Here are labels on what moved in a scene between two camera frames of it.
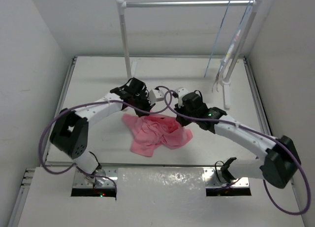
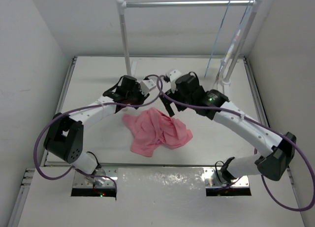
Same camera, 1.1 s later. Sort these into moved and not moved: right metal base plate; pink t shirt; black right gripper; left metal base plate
Moved: black right gripper
Not moved: right metal base plate; pink t shirt; left metal base plate
